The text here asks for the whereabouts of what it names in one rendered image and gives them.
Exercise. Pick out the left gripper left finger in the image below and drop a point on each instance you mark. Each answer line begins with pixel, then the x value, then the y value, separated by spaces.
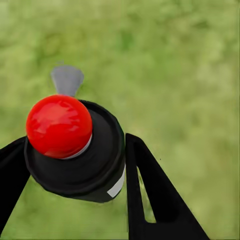
pixel 14 175

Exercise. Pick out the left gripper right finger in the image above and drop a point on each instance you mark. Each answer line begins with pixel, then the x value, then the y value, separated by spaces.
pixel 174 220

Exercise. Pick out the pesticide atomizer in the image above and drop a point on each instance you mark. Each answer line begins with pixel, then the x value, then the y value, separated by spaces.
pixel 74 148

